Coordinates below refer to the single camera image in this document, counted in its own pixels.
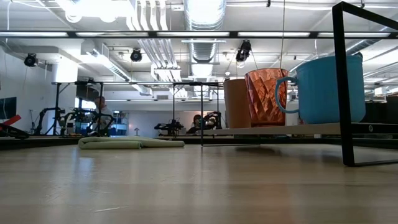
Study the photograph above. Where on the red flat object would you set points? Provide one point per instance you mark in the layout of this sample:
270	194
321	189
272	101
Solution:
12	119

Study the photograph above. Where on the tan paper cup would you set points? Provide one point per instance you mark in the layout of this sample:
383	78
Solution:
236	105

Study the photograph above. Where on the dark wall monitor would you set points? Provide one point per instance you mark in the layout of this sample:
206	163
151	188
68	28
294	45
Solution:
7	107

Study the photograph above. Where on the black overhead frame bar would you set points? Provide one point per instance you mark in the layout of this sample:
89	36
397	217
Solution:
124	34

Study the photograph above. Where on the silver ceiling duct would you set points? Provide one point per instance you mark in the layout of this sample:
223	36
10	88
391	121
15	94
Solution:
203	18

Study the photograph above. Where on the blue storage bins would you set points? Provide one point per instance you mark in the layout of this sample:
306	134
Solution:
119	123

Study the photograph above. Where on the person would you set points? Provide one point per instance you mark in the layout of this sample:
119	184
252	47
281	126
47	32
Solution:
104	110
196	123

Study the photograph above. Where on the black ceiling camera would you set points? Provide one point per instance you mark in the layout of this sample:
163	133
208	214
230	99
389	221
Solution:
244	51
136	55
30	59

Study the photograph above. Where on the folded green cloth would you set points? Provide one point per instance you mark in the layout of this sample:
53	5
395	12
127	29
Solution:
124	143

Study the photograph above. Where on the background black robot arm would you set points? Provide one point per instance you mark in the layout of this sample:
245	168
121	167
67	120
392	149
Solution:
214	119
77	116
169	126
46	116

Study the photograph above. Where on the black background rig frame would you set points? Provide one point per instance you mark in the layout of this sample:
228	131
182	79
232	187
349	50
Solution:
57	105
173	102

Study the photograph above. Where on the orange faceted plastic tumbler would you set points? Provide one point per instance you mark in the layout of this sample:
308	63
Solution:
264	99

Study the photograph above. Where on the black frame wooden shelf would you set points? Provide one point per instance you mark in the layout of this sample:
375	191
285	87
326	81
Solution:
348	124

